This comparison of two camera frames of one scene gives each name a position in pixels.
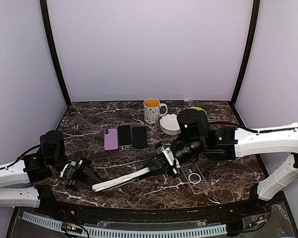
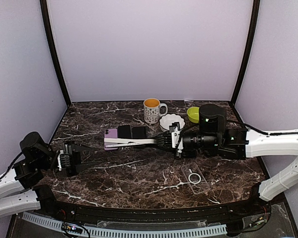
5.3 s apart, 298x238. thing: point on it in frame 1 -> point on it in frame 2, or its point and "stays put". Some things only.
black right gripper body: [164, 162] -> [172, 128]
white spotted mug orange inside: [151, 110] stays put
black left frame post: [44, 13] stays put
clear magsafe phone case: [195, 178] stays put
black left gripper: [77, 174] -> [73, 150]
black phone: [124, 136] stays put
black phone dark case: [111, 139] stays put
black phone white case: [99, 186] -> [109, 142]
